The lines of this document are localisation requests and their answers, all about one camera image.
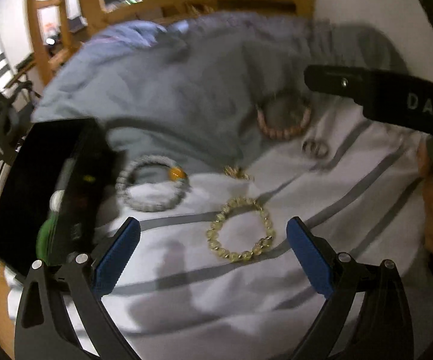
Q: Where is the silver ring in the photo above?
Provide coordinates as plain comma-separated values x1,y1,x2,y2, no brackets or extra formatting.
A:
301,139,322,157

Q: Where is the pink bead bracelet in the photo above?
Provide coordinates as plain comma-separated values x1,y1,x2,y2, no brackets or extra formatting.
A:
255,95,312,141

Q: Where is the white bead bracelet amber bead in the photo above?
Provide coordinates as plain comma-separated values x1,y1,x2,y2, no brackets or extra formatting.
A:
115,155,190,212

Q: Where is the gold chain necklace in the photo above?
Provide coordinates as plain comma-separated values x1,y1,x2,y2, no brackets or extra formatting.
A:
223,166,252,181

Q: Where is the yellow crystal bead bracelet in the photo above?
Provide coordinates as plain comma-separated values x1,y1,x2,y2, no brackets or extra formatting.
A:
205,196,277,263

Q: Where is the black jewelry box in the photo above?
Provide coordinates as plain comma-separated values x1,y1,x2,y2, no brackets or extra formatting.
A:
0,118,116,276

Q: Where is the green jade bangle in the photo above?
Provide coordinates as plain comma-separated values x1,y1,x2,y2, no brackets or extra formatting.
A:
35,190,66,267

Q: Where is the grey blue duvet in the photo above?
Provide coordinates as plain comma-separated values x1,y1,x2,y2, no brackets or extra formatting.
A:
34,12,407,173

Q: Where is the white grey striped sheet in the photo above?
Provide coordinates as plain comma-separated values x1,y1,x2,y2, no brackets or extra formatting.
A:
6,97,433,360

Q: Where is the wooden bunk bed frame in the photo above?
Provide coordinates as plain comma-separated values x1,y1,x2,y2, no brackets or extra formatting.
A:
25,0,316,86

